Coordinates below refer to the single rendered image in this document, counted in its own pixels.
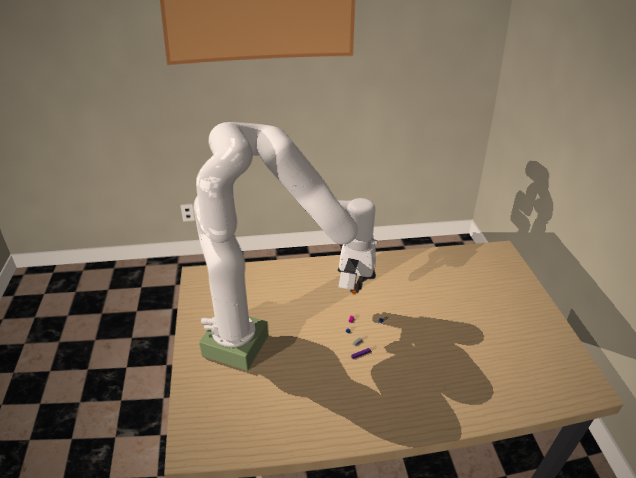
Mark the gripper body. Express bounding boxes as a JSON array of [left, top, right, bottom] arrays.
[[339, 244, 376, 277]]

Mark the purple rod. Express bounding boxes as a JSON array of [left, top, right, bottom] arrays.
[[351, 348, 371, 359]]

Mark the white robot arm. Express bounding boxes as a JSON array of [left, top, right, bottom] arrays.
[[194, 122, 378, 347]]

